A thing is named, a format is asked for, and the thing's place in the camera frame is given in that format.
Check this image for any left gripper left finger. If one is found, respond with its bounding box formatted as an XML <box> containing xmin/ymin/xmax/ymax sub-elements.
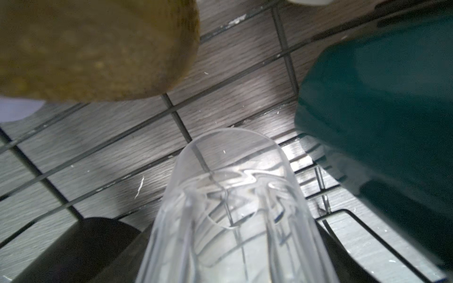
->
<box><xmin>90</xmin><ymin>222</ymin><xmax>153</xmax><ymax>283</ymax></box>

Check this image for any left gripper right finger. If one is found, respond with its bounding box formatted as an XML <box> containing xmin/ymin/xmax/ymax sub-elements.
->
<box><xmin>316</xmin><ymin>222</ymin><xmax>378</xmax><ymax>283</ymax></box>

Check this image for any black mug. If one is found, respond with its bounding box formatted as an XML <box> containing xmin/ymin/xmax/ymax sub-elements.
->
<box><xmin>13</xmin><ymin>217</ymin><xmax>141</xmax><ymax>283</ymax></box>

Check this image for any clear glass cup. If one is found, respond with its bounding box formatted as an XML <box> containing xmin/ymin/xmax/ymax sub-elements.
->
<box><xmin>136</xmin><ymin>128</ymin><xmax>339</xmax><ymax>283</ymax></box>

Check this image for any cream faceted cup teal base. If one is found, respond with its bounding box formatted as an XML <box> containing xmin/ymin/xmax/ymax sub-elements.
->
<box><xmin>294</xmin><ymin>1</ymin><xmax>453</xmax><ymax>277</ymax></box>

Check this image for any lilac plastic cup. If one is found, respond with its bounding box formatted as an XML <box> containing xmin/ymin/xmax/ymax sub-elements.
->
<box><xmin>0</xmin><ymin>96</ymin><xmax>46</xmax><ymax>123</ymax></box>

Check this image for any amber glass cup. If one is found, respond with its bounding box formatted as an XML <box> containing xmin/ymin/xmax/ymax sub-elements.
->
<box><xmin>1</xmin><ymin>1</ymin><xmax>201</xmax><ymax>103</ymax></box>

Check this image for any cream ceramic mug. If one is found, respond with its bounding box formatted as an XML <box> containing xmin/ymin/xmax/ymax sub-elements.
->
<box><xmin>288</xmin><ymin>0</ymin><xmax>333</xmax><ymax>7</ymax></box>

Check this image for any black wire dish rack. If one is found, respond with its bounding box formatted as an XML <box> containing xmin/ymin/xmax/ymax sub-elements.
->
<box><xmin>1</xmin><ymin>1</ymin><xmax>442</xmax><ymax>283</ymax></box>

